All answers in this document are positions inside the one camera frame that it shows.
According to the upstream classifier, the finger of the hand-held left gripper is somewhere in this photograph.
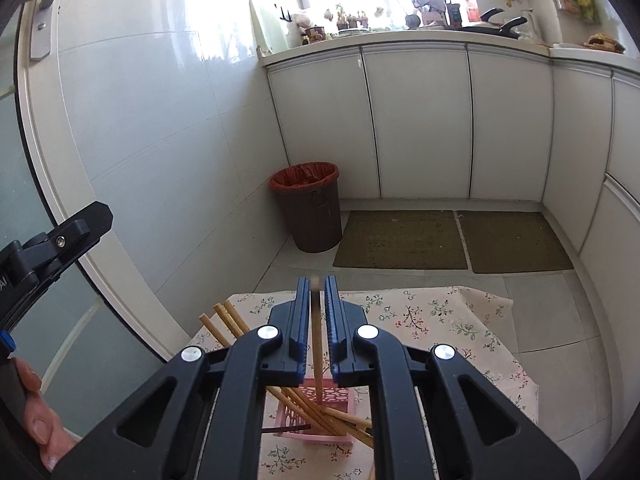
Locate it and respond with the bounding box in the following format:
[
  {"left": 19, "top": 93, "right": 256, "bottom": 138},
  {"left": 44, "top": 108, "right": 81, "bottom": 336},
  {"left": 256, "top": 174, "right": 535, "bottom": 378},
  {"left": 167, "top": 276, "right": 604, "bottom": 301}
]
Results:
[{"left": 21, "top": 201, "right": 114, "bottom": 287}]

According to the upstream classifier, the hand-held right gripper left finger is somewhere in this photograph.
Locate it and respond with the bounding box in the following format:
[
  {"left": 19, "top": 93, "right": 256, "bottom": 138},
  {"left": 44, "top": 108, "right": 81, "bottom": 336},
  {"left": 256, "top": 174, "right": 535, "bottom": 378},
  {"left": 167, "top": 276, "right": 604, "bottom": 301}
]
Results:
[{"left": 50, "top": 276, "right": 312, "bottom": 480}]

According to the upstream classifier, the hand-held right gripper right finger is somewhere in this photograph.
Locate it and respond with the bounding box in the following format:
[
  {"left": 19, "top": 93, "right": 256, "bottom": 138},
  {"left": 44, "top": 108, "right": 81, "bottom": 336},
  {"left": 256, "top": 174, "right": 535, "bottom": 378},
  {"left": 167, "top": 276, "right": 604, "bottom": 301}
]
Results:
[{"left": 324, "top": 275, "right": 581, "bottom": 480}]

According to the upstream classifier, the pink perforated plastic basket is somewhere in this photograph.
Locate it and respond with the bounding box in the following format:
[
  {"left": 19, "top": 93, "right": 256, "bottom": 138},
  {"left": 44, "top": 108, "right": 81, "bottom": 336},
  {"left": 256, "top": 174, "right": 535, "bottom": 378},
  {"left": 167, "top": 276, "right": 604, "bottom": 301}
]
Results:
[{"left": 261, "top": 372, "right": 362, "bottom": 447}]

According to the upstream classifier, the person's left hand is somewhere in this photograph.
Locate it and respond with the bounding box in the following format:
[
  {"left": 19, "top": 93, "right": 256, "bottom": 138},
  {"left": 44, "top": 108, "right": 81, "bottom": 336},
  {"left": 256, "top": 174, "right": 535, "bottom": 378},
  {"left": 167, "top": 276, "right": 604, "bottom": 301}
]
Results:
[{"left": 14, "top": 356, "right": 83, "bottom": 473}]

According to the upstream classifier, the glass door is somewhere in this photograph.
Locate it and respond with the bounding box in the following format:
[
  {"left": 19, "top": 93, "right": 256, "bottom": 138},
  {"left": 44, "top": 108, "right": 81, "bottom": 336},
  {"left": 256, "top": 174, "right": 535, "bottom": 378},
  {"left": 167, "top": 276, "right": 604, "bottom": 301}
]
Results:
[{"left": 0, "top": 0, "right": 168, "bottom": 443}]

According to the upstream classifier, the dark brown trash bin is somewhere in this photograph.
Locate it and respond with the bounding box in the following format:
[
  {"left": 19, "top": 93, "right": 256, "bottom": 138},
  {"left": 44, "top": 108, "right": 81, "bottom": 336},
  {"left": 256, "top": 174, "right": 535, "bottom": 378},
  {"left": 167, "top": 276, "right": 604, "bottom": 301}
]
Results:
[{"left": 270, "top": 161, "right": 344, "bottom": 254}]

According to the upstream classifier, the floral tablecloth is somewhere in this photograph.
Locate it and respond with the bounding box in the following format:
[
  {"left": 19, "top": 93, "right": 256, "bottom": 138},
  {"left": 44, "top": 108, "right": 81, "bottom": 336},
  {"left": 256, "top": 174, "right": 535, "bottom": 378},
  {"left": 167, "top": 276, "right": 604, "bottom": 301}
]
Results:
[{"left": 190, "top": 286, "right": 542, "bottom": 480}]

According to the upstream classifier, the orange trash bag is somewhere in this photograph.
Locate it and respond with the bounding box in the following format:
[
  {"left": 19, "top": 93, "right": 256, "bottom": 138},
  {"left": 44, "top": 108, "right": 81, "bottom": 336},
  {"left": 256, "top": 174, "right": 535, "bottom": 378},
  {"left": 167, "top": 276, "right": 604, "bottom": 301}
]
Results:
[{"left": 270, "top": 161, "right": 340, "bottom": 194}]

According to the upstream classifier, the white kitchen cabinet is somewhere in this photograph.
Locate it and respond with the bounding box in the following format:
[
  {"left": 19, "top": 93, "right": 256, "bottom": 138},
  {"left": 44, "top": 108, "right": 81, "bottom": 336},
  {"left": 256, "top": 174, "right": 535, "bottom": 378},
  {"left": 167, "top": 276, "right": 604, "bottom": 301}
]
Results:
[
  {"left": 544, "top": 47, "right": 640, "bottom": 321},
  {"left": 260, "top": 27, "right": 555, "bottom": 202}
]

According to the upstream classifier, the pale green cutting board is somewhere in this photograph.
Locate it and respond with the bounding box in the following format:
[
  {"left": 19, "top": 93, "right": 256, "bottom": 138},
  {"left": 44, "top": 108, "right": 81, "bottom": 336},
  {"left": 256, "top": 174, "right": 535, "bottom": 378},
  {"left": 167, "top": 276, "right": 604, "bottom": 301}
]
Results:
[{"left": 249, "top": 0, "right": 297, "bottom": 57}]

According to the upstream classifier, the row of small potted plants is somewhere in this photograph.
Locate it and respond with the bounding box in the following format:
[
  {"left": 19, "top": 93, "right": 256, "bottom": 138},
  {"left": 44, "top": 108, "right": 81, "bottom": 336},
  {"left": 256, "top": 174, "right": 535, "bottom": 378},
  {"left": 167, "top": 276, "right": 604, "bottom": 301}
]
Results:
[{"left": 299, "top": 4, "right": 387, "bottom": 42}]

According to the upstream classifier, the grey figurine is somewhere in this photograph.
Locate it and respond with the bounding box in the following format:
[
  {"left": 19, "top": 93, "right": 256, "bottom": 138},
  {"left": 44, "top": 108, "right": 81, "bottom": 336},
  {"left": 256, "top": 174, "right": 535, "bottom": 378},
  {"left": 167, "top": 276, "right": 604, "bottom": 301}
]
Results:
[{"left": 409, "top": 0, "right": 449, "bottom": 27}]

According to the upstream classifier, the black frying pan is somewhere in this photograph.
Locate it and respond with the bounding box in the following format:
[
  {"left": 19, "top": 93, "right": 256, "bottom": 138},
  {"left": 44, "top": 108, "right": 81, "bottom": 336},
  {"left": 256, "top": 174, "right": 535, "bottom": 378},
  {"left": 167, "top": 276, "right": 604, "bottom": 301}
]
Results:
[{"left": 461, "top": 7, "right": 529, "bottom": 39}]

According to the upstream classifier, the brown bread loaf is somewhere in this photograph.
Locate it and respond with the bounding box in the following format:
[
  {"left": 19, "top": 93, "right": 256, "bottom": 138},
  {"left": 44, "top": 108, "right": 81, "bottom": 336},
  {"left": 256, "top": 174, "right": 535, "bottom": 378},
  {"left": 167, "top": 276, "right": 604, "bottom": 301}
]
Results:
[{"left": 584, "top": 32, "right": 627, "bottom": 54}]

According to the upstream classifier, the green packet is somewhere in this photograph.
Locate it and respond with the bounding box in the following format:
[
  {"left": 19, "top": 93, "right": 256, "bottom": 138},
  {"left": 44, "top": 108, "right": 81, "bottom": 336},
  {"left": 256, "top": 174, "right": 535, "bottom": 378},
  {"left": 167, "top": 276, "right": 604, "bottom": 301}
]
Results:
[{"left": 554, "top": 0, "right": 602, "bottom": 25}]

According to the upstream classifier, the metal door handle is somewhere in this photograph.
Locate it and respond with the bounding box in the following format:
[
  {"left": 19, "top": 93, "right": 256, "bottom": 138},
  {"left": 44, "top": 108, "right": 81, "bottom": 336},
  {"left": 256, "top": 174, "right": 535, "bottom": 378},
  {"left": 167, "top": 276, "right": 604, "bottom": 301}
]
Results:
[{"left": 29, "top": 0, "right": 60, "bottom": 63}]

